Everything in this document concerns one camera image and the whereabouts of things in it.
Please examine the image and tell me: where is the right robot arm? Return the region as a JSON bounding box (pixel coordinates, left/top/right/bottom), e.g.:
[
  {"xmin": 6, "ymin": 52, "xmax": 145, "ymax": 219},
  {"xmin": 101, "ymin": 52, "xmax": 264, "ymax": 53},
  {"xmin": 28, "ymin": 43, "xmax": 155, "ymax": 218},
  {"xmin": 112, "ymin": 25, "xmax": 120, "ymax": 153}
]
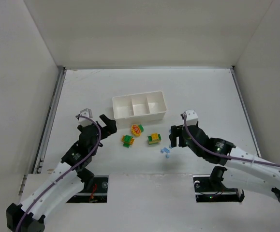
[{"xmin": 169, "ymin": 125, "xmax": 280, "ymax": 203}]

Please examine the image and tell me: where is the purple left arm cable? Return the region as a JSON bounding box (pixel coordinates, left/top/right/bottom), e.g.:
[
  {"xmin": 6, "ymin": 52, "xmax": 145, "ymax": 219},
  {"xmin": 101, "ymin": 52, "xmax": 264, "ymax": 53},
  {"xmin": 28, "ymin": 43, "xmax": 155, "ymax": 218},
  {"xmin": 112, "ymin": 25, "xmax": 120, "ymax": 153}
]
[{"xmin": 16, "ymin": 115, "xmax": 102, "ymax": 232}]

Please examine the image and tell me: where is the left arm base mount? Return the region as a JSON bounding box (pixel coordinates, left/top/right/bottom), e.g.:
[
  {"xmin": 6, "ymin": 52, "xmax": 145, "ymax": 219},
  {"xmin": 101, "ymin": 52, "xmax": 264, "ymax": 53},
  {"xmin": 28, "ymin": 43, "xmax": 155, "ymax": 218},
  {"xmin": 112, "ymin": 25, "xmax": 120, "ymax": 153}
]
[{"xmin": 67, "ymin": 175, "xmax": 109, "ymax": 203}]

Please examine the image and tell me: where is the green yellow lego stack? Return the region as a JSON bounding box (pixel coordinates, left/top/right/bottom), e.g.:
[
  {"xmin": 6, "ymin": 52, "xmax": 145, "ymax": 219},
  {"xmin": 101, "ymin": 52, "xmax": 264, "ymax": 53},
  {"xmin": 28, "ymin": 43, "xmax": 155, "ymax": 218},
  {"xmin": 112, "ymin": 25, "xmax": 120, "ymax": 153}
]
[{"xmin": 121, "ymin": 135, "xmax": 134, "ymax": 148}]

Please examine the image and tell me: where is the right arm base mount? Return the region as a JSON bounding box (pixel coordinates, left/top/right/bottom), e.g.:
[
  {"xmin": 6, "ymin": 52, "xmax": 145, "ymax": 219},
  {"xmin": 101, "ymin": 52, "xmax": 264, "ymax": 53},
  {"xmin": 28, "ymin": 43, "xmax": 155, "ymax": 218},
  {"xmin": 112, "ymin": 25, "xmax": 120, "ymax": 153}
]
[{"xmin": 193, "ymin": 166, "xmax": 245, "ymax": 203}]

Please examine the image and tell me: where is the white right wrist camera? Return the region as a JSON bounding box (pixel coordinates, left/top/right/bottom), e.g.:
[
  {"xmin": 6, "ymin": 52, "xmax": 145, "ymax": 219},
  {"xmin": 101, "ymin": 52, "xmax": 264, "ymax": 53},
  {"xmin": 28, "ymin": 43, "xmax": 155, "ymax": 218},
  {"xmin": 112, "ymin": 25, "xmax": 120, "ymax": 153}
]
[{"xmin": 181, "ymin": 109, "xmax": 198, "ymax": 126}]

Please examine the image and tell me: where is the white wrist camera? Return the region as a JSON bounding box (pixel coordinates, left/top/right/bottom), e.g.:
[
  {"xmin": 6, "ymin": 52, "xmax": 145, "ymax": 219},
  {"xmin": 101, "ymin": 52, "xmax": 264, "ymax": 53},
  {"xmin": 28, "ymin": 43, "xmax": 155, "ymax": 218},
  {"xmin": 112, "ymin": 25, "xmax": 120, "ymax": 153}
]
[
  {"xmin": 76, "ymin": 108, "xmax": 93, "ymax": 127},
  {"xmin": 181, "ymin": 109, "xmax": 198, "ymax": 126}
]

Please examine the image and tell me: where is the green yellow lego block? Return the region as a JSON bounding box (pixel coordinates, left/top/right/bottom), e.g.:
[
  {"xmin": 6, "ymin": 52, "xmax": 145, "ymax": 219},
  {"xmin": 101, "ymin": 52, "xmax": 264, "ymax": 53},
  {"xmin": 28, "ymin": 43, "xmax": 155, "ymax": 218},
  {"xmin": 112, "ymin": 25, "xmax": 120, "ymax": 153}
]
[{"xmin": 147, "ymin": 133, "xmax": 162, "ymax": 145}]

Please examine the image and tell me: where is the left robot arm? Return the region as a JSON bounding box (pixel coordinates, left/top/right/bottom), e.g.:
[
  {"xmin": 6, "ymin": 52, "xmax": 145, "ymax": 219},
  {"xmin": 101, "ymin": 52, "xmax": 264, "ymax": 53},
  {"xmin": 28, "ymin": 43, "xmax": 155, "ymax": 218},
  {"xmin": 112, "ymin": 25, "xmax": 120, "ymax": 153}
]
[{"xmin": 6, "ymin": 114, "xmax": 117, "ymax": 232}]

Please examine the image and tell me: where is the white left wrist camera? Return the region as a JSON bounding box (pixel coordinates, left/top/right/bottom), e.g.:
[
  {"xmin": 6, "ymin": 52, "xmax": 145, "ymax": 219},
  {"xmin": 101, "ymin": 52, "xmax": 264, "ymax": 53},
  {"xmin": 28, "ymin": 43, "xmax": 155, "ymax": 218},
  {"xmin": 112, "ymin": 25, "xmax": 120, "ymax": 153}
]
[{"xmin": 76, "ymin": 108, "xmax": 93, "ymax": 127}]

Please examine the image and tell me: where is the yellow oval printed lego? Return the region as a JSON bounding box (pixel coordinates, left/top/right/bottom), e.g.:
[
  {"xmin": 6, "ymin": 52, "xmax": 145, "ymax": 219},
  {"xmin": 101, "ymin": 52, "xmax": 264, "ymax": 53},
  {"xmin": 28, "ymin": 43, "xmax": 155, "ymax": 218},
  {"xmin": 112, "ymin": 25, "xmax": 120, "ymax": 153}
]
[{"xmin": 131, "ymin": 124, "xmax": 144, "ymax": 137}]

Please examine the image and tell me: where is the white three-compartment container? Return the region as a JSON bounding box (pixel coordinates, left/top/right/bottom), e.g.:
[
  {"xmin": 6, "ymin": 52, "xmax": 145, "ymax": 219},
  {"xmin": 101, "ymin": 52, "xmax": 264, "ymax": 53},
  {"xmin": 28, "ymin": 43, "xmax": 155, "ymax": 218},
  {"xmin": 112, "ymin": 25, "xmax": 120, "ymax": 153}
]
[{"xmin": 112, "ymin": 91, "xmax": 167, "ymax": 123}]

